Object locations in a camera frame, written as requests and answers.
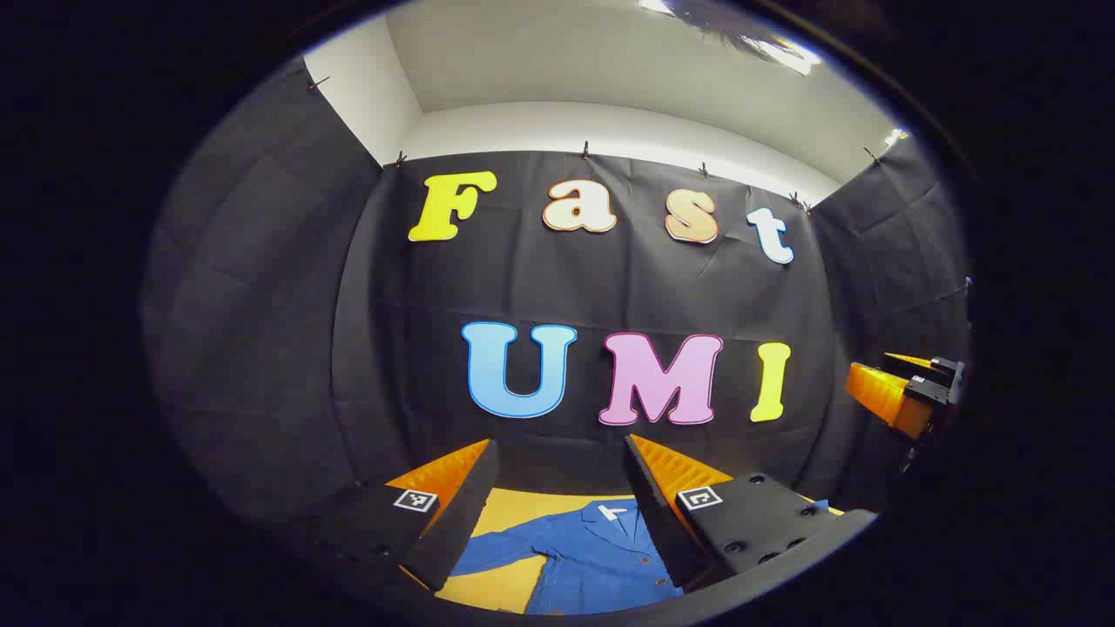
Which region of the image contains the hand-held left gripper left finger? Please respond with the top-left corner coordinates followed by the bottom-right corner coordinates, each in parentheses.
top-left (318, 438), bottom-right (500, 593)

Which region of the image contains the blue jacket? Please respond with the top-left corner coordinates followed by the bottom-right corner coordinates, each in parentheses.
top-left (449, 499), bottom-right (685, 617)

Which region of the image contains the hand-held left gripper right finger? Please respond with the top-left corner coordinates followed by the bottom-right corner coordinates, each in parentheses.
top-left (623, 434), bottom-right (879, 595)

